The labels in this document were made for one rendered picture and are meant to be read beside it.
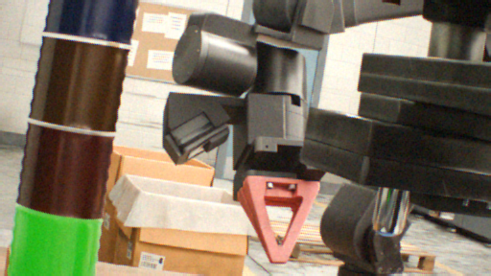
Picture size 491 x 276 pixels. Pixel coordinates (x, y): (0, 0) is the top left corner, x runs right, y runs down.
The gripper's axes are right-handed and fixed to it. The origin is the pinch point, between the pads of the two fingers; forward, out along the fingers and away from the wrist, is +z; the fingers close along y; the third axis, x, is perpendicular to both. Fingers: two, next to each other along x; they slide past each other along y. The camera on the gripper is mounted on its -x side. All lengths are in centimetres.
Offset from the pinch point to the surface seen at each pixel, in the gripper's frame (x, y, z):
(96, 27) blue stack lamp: -19, 51, 7
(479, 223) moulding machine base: 393, -757, -274
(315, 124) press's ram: -4.7, 29.1, 0.4
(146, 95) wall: 78, -948, -474
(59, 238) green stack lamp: -20, 47, 15
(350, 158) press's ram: -4.1, 34.0, 4.6
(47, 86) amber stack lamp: -21, 49, 9
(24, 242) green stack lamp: -22, 46, 15
